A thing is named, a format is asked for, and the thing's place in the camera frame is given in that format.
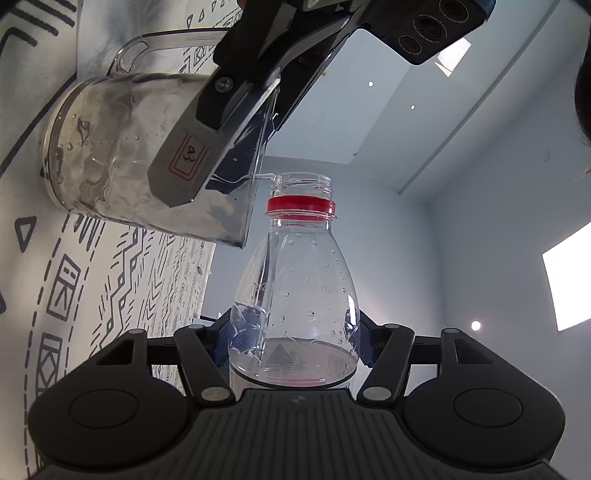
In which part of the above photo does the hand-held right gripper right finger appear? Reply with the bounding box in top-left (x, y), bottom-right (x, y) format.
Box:
top-left (351, 310), bottom-right (499, 408)

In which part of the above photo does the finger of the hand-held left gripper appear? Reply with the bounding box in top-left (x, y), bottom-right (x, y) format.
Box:
top-left (205, 22), bottom-right (366, 192)
top-left (147, 8), bottom-right (352, 209)

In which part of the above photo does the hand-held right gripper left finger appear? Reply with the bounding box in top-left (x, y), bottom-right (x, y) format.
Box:
top-left (95, 310), bottom-right (242, 409)

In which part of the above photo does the clear glass measuring mug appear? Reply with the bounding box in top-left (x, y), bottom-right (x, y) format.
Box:
top-left (39, 27), bottom-right (283, 250)

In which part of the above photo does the clear plastic bottle red ring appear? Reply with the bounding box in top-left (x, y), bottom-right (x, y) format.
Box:
top-left (228, 172), bottom-right (362, 394)

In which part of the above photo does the small rectangular ceiling light panel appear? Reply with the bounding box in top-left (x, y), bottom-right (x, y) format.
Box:
top-left (433, 36), bottom-right (472, 78)

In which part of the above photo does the white black patterned tablecloth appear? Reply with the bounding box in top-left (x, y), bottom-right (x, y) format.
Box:
top-left (0, 0), bottom-right (246, 480)

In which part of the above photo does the person's dark hair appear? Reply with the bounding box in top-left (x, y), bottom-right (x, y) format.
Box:
top-left (571, 59), bottom-right (591, 152)

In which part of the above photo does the large rectangular ceiling light panel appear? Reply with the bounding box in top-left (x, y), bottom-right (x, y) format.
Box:
top-left (541, 225), bottom-right (591, 332)

